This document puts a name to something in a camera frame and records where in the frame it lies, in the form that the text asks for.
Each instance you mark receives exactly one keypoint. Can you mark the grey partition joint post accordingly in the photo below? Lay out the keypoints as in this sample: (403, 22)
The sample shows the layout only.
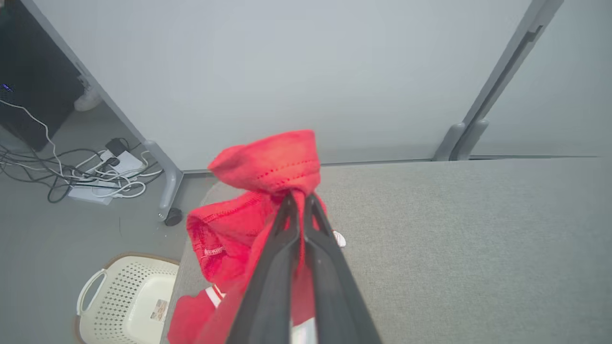
(502, 76)

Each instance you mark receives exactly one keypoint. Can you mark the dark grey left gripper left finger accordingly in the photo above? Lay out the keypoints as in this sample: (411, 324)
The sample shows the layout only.
(272, 286)

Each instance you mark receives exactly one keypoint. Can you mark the black caster wheel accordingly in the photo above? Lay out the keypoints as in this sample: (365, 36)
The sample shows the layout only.
(173, 217)

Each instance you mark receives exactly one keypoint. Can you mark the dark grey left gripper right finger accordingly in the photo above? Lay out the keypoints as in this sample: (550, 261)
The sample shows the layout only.
(337, 296)

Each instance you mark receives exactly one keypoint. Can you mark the black power adapter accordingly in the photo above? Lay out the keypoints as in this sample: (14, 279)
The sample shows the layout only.
(116, 145)

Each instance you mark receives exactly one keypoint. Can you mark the black cabinet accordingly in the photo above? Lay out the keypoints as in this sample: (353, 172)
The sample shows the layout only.
(33, 71)

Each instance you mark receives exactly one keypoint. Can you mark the cream perforated laundry basket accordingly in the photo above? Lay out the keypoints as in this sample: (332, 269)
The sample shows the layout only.
(129, 306)

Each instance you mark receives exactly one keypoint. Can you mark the red shorts white hem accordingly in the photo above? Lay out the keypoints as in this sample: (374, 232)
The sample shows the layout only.
(189, 320)

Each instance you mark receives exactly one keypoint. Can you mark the red basketball jersey white sleeves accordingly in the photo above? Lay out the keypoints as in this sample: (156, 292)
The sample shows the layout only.
(267, 157)

